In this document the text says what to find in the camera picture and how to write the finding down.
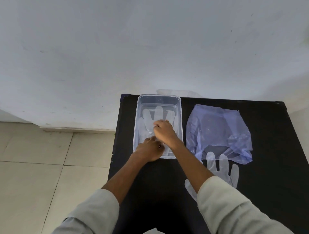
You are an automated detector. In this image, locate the person's right hand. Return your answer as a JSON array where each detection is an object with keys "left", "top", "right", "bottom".
[{"left": 153, "top": 120, "right": 181, "bottom": 148}]

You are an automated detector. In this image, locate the clear disposable glove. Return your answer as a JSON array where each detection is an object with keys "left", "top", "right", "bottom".
[
  {"left": 138, "top": 106, "right": 179, "bottom": 155},
  {"left": 184, "top": 151, "right": 239, "bottom": 203}
]

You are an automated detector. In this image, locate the clear plastic container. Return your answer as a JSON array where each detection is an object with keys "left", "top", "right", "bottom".
[{"left": 133, "top": 94, "right": 184, "bottom": 160}]

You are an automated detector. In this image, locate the person's left forearm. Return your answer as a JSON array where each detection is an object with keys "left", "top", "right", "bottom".
[{"left": 52, "top": 152, "right": 145, "bottom": 234}]

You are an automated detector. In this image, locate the person's left hand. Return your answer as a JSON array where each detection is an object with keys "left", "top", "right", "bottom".
[{"left": 134, "top": 136, "right": 165, "bottom": 162}]

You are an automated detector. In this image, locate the person's right forearm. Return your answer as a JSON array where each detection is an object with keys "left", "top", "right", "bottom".
[{"left": 167, "top": 140, "right": 295, "bottom": 234}]

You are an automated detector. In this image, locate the blue plastic bag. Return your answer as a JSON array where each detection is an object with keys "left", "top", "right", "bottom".
[{"left": 186, "top": 104, "right": 253, "bottom": 165}]

